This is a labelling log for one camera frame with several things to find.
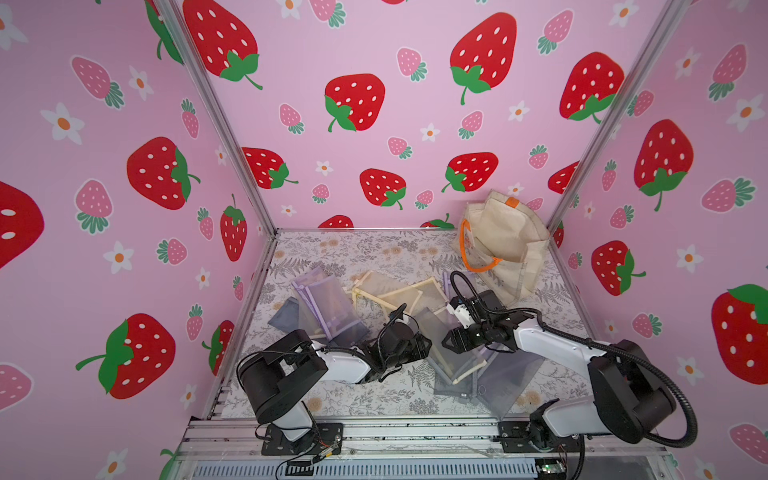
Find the cream mesh pouch rear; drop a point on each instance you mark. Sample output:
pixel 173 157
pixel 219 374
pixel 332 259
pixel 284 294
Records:
pixel 388 293

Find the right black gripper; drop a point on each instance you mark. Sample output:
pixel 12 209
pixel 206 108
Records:
pixel 462 337

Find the purple mesh pouch centre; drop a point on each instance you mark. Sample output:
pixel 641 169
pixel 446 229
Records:
pixel 453 296

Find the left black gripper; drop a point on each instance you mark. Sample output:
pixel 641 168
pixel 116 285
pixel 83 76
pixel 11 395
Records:
pixel 417 347

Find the beige canvas bag orange handles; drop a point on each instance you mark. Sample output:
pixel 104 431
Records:
pixel 504 243

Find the grey-blue mesh pouch left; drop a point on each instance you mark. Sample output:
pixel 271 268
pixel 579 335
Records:
pixel 286 318

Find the purple mesh pouch left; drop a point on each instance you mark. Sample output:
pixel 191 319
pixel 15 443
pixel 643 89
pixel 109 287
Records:
pixel 326 313

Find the cream mesh pouch front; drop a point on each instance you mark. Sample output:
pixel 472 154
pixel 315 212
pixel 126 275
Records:
pixel 427 294

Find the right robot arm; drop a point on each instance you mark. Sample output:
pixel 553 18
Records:
pixel 629 396

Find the aluminium front rail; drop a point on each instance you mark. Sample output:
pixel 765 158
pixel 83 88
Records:
pixel 411 447

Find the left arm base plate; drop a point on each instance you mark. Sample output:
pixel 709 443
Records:
pixel 323 439

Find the grey mesh pouch cream trim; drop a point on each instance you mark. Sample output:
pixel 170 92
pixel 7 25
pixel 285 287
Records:
pixel 435 326

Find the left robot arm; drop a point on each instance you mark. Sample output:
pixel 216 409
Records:
pixel 277 379

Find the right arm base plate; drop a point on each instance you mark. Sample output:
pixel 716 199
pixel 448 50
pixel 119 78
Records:
pixel 526 437

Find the large purple mesh pouch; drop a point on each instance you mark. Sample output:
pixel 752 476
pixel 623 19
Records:
pixel 504 378

